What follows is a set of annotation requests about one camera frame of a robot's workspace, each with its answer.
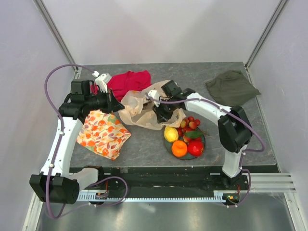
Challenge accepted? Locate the slotted cable duct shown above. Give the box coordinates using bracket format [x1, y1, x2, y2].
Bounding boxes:
[77, 190, 226, 203]

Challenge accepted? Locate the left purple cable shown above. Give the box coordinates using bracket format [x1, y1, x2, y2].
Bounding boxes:
[44, 64, 129, 219]

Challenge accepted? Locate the red cloth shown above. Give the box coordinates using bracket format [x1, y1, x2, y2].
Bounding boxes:
[103, 70, 151, 102]

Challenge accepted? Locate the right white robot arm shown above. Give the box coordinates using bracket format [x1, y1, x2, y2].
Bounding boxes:
[147, 80, 252, 190]

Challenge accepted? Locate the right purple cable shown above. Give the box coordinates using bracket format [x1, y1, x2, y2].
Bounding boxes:
[144, 92, 267, 209]

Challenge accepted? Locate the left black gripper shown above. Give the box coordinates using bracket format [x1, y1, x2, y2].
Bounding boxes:
[85, 88, 124, 114]

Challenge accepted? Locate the purple cable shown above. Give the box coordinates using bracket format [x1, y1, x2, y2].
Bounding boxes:
[144, 92, 267, 209]
[44, 64, 129, 219]

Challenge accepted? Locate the fake orange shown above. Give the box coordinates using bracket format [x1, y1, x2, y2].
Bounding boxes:
[171, 140, 187, 157]

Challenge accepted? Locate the blue ceramic plate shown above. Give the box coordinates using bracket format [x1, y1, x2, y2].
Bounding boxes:
[164, 128, 206, 160]

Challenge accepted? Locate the floral orange cloth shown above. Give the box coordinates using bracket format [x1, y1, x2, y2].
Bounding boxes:
[76, 110, 131, 160]

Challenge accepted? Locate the red fake cherry bunch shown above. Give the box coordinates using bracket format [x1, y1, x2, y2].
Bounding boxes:
[177, 116, 207, 144]

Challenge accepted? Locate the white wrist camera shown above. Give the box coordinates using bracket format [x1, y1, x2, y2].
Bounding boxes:
[145, 90, 161, 107]
[92, 71, 112, 93]

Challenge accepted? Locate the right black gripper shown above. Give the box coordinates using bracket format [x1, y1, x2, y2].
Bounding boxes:
[152, 98, 176, 124]

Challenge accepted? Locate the yellow fake lemon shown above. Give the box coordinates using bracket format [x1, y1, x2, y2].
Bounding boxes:
[164, 126, 179, 143]

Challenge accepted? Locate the olive green cloth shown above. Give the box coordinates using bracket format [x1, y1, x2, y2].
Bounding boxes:
[205, 70, 261, 106]

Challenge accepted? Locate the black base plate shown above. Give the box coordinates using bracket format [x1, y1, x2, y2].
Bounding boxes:
[99, 166, 249, 192]

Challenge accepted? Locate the translucent plastic bag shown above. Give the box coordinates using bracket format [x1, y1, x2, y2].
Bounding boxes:
[118, 80, 186, 130]

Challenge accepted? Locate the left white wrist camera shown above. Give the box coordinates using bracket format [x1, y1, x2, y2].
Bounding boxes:
[92, 71, 112, 93]

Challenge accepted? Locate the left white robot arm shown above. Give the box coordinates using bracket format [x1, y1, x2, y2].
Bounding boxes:
[29, 80, 124, 204]

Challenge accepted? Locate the red fake pepper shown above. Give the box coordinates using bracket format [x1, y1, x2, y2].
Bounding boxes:
[187, 141, 204, 157]

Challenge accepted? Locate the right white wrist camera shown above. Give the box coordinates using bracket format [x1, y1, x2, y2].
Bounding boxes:
[145, 90, 161, 107]

